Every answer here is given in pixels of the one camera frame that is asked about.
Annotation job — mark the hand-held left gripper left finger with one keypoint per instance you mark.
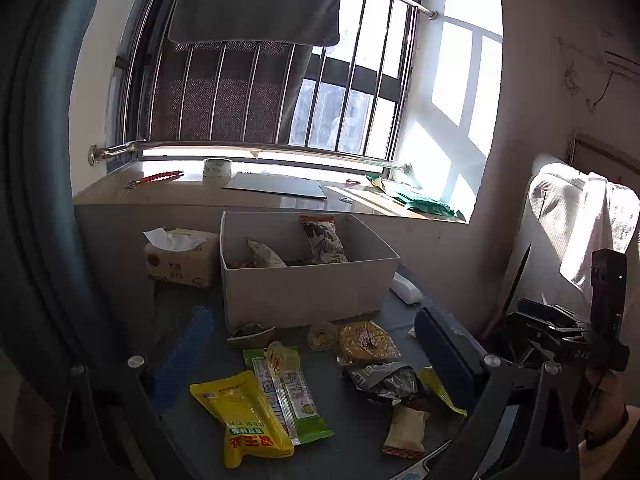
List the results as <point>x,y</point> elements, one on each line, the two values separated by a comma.
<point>182,360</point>

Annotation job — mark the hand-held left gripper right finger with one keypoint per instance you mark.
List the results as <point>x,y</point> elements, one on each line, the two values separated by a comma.
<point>442,352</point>

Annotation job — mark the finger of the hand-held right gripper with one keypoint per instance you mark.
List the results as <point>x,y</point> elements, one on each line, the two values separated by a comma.
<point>525,332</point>
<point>547,312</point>

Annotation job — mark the thin yellow snack packet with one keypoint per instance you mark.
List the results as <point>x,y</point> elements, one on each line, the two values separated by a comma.
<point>440,392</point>

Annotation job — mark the silver snack packet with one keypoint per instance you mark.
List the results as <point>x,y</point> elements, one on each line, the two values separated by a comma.
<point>385,382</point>

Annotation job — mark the brown snack bowl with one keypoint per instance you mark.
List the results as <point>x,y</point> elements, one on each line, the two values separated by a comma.
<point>251,336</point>

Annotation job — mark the yellow noodle packet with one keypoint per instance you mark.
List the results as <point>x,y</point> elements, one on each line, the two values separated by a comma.
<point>367,342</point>

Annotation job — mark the large yellow snack packet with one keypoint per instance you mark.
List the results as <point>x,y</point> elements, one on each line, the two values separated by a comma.
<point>245,420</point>

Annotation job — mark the small beige snack packet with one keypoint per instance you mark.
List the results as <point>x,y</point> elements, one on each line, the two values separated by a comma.
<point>406,432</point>

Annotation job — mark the long green snack packet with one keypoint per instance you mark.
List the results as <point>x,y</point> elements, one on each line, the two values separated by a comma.
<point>302,405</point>

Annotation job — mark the white cardboard box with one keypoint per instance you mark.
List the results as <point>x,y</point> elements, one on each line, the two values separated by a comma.
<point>305,285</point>

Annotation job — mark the cow print snack packet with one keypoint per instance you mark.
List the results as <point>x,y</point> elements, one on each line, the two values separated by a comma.
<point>324,242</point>

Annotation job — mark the person's right forearm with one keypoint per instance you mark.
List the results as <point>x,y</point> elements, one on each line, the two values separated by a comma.
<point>617,460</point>

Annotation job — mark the person's right hand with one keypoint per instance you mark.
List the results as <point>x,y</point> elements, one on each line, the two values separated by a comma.
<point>602,410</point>

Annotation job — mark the white towel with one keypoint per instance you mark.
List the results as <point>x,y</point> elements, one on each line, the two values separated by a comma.
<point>605,230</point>

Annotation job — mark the white remote control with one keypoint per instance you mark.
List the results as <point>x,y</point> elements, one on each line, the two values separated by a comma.
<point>405,289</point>

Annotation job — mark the white cloth on chair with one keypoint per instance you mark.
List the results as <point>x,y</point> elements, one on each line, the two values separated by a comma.
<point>545,225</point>

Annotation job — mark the tissue pack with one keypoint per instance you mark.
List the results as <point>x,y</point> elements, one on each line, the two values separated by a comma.
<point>180,262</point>

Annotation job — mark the smartphone with cartoon case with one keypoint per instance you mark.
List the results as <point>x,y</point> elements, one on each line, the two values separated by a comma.
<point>417,470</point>

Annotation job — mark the pile of green packets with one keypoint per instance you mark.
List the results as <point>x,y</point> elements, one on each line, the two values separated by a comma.
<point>425,202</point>

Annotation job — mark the tape roll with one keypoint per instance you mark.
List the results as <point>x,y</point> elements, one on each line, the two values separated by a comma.
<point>216,168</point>

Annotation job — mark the grey flat board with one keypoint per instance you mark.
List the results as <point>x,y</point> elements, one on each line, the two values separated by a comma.
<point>275,186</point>

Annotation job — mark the blue curtain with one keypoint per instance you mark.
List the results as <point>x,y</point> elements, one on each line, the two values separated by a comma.
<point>35,185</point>

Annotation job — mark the steel window railing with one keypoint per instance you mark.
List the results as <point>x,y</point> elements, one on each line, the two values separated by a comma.
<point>320,152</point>

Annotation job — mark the white air conditioner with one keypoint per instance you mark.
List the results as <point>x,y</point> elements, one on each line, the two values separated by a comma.
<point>622,62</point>

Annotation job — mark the brown mesh screen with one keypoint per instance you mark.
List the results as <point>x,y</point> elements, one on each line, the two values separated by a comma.
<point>225,95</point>

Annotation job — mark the grey hanging towel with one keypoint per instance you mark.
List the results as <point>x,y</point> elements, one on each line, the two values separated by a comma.
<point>255,0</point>

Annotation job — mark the wooden frame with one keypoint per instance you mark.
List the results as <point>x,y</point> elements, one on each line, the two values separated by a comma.
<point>610,152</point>

